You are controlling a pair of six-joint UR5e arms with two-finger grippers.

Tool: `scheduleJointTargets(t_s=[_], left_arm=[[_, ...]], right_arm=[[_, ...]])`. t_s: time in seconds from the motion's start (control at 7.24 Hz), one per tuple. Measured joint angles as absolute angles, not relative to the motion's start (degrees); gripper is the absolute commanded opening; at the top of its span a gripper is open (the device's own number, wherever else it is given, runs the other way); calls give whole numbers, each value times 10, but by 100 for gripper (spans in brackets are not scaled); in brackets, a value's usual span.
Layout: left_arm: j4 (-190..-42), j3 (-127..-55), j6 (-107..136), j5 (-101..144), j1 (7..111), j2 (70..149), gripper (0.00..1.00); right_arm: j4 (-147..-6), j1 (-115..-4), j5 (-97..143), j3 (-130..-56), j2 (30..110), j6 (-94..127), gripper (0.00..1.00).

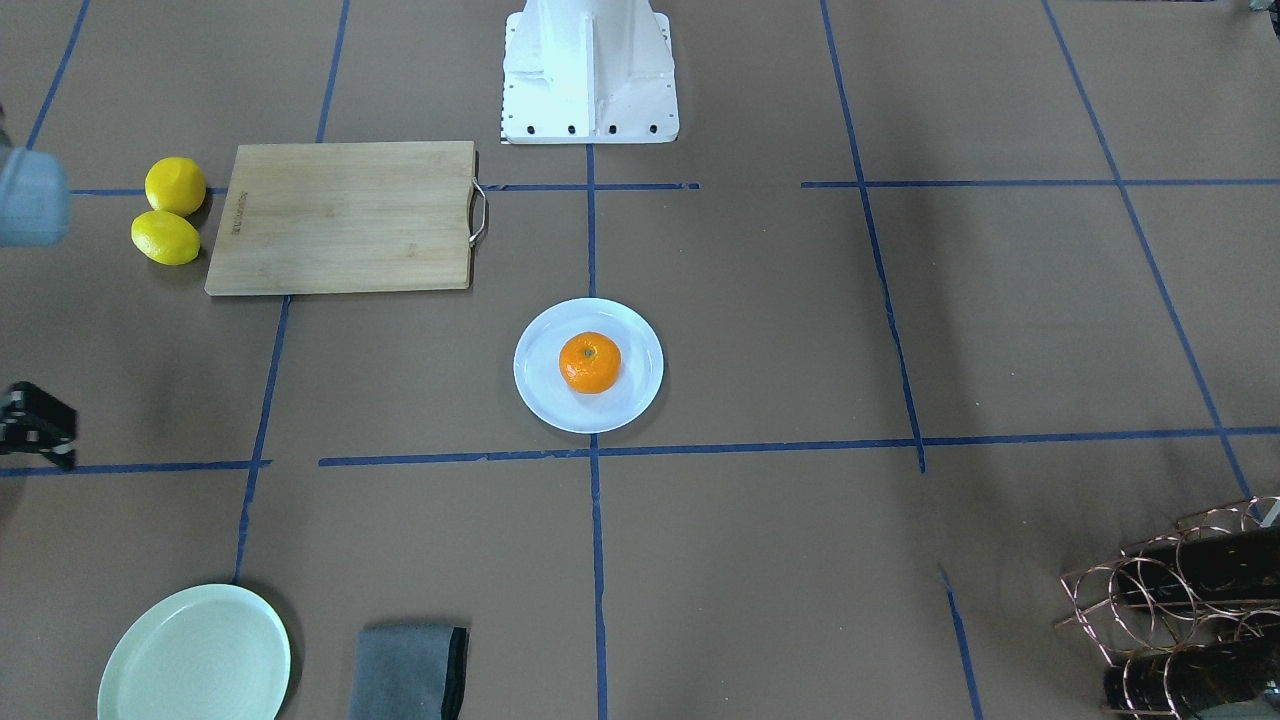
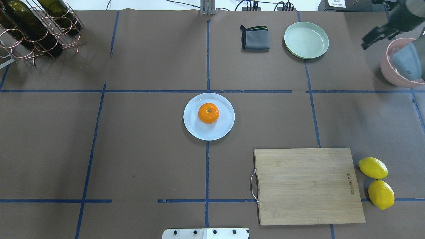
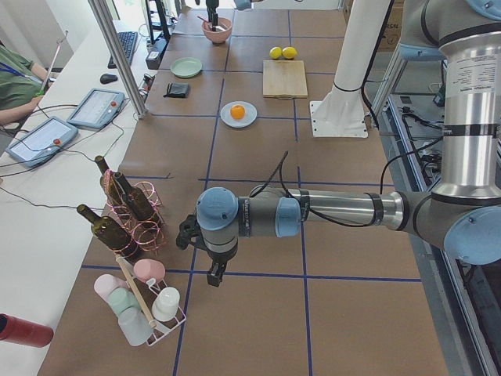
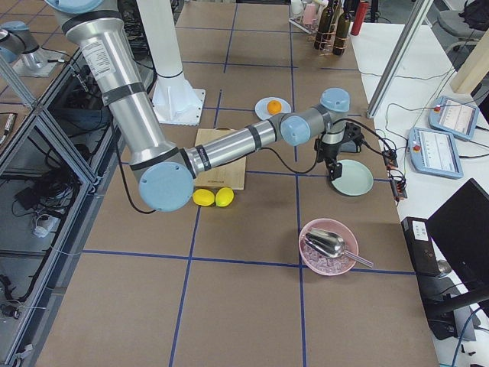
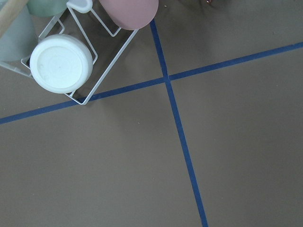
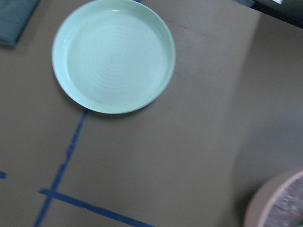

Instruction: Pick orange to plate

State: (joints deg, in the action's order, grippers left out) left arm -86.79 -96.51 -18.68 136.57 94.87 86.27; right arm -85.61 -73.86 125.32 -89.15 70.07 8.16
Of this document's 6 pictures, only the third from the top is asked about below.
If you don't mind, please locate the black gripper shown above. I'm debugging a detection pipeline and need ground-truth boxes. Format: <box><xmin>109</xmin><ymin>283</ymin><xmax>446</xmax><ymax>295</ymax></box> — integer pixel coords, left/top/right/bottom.
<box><xmin>205</xmin><ymin>0</ymin><xmax>218</xmax><ymax>31</ymax></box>
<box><xmin>207</xmin><ymin>245</ymin><xmax>237</xmax><ymax>287</ymax></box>

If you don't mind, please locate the orange mandarin fruit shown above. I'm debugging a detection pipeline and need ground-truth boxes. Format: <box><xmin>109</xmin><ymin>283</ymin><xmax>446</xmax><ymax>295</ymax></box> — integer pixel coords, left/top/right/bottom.
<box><xmin>229</xmin><ymin>103</ymin><xmax>246</xmax><ymax>120</ymax></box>

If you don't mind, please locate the light blue plate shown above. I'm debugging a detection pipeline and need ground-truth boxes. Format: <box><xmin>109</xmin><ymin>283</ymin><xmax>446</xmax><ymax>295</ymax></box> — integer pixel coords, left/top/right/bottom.
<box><xmin>220</xmin><ymin>101</ymin><xmax>258</xmax><ymax>128</ymax></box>

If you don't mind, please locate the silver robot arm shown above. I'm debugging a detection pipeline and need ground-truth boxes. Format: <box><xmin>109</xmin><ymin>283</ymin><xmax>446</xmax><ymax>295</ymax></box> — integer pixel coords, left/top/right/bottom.
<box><xmin>193</xmin><ymin>1</ymin><xmax>500</xmax><ymax>287</ymax></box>

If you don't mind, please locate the light green plate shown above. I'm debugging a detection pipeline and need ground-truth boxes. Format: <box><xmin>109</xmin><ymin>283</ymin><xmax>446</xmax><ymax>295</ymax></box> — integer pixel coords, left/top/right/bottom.
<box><xmin>170</xmin><ymin>57</ymin><xmax>203</xmax><ymax>78</ymax></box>

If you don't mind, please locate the pink bowl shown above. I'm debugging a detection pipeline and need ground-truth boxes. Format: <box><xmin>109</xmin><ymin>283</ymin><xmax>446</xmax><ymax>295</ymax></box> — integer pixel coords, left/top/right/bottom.
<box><xmin>201</xmin><ymin>17</ymin><xmax>232</xmax><ymax>44</ymax></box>

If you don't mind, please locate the white cup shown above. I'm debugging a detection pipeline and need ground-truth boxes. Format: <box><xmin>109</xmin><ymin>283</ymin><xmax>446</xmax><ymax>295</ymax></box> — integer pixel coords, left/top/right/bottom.
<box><xmin>152</xmin><ymin>287</ymin><xmax>180</xmax><ymax>322</ymax></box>

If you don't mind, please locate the yellow lemon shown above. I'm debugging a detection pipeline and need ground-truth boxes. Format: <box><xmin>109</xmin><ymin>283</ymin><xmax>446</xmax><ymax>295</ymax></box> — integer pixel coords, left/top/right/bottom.
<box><xmin>269</xmin><ymin>46</ymin><xmax>283</xmax><ymax>60</ymax></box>
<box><xmin>282</xmin><ymin>46</ymin><xmax>297</xmax><ymax>60</ymax></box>

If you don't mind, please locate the black computer box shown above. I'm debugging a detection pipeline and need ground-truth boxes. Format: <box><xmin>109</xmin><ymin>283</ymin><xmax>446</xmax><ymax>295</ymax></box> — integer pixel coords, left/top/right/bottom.
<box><xmin>146</xmin><ymin>38</ymin><xmax>168</xmax><ymax>70</ymax></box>

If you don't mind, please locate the folded grey cloth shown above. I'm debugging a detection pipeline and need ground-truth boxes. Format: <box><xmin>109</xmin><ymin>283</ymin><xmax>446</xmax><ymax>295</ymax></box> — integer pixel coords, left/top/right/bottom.
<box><xmin>163</xmin><ymin>82</ymin><xmax>190</xmax><ymax>99</ymax></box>

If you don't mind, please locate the black keyboard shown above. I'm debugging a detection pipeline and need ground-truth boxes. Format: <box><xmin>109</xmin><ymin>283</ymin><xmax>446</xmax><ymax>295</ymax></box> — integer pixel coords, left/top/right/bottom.
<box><xmin>117</xmin><ymin>31</ymin><xmax>139</xmax><ymax>65</ymax></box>

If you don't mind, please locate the wooden cutting board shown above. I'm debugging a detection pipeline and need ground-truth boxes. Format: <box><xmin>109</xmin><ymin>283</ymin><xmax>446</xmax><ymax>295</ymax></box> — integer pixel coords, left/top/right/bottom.
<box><xmin>263</xmin><ymin>60</ymin><xmax>308</xmax><ymax>99</ymax></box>

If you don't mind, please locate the grey cup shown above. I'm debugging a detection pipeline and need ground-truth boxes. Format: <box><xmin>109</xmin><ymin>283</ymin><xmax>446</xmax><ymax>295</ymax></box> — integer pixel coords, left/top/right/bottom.
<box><xmin>117</xmin><ymin>307</ymin><xmax>153</xmax><ymax>346</ymax></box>

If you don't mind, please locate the green cup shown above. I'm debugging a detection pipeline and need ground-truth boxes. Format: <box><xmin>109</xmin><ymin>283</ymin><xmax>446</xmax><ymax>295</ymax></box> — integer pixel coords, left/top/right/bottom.
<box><xmin>106</xmin><ymin>287</ymin><xmax>140</xmax><ymax>316</ymax></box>

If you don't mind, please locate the dark wine bottle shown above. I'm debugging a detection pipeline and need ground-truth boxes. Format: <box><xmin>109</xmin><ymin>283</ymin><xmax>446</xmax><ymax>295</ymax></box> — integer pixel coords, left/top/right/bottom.
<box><xmin>77</xmin><ymin>204</ymin><xmax>143</xmax><ymax>262</ymax></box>
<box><xmin>94</xmin><ymin>155</ymin><xmax>122</xmax><ymax>206</ymax></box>
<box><xmin>113</xmin><ymin>172</ymin><xmax>161</xmax><ymax>228</ymax></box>

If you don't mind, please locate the light pink cup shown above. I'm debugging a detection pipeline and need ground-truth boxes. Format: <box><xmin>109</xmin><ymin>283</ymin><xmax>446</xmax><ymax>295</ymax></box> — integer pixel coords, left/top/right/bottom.
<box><xmin>93</xmin><ymin>274</ymin><xmax>129</xmax><ymax>302</ymax></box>

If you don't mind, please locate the black computer mouse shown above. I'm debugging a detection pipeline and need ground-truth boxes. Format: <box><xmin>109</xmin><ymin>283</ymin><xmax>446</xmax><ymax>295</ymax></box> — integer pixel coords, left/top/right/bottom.
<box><xmin>99</xmin><ymin>74</ymin><xmax>118</xmax><ymax>85</ymax></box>

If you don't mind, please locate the blue teach pendant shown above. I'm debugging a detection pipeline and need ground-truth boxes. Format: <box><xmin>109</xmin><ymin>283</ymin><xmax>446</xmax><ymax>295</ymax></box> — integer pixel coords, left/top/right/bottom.
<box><xmin>67</xmin><ymin>88</ymin><xmax>125</xmax><ymax>130</ymax></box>
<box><xmin>6</xmin><ymin>117</ymin><xmax>78</xmax><ymax>168</ymax></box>

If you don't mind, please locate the person in green shirt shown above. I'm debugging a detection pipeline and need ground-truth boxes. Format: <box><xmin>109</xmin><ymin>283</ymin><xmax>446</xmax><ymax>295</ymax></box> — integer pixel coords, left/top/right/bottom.
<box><xmin>1</xmin><ymin>45</ymin><xmax>51</xmax><ymax>125</ymax></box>

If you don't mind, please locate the red thermos bottle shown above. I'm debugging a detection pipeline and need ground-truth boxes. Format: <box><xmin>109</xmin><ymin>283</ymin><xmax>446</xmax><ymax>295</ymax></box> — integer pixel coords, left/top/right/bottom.
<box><xmin>1</xmin><ymin>313</ymin><xmax>54</xmax><ymax>348</ymax></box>

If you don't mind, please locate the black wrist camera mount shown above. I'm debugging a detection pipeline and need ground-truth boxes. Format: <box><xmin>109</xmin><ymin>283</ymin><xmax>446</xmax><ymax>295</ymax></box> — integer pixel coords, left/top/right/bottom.
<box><xmin>175</xmin><ymin>214</ymin><xmax>206</xmax><ymax>250</ymax></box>

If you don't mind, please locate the white wire cup rack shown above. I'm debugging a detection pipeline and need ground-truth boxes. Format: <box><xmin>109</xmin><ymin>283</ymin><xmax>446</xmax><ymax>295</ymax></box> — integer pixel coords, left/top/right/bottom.
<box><xmin>116</xmin><ymin>257</ymin><xmax>186</xmax><ymax>346</ymax></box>

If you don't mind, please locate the wooden rack handle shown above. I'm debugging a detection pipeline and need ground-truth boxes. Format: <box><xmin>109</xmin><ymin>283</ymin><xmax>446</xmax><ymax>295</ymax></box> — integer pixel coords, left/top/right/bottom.
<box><xmin>115</xmin><ymin>255</ymin><xmax>157</xmax><ymax>328</ymax></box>

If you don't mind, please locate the copper wire bottle rack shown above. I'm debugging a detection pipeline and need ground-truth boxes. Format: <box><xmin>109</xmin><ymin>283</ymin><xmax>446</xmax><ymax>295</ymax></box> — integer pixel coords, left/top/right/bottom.
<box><xmin>100</xmin><ymin>168</ymin><xmax>166</xmax><ymax>255</ymax></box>

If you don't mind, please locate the aluminium frame post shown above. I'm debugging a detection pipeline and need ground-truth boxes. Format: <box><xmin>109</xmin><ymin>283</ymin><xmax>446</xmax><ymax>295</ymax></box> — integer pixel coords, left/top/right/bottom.
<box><xmin>88</xmin><ymin>0</ymin><xmax>147</xmax><ymax>119</ymax></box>

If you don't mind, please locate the black camera cable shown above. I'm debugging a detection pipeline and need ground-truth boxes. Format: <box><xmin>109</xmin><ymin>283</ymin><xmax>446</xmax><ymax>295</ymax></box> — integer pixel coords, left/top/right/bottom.
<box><xmin>248</xmin><ymin>150</ymin><xmax>383</xmax><ymax>228</ymax></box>

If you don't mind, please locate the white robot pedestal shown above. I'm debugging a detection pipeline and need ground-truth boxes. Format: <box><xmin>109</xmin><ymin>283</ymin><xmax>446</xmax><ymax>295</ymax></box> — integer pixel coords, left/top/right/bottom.
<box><xmin>310</xmin><ymin>0</ymin><xmax>392</xmax><ymax>138</ymax></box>

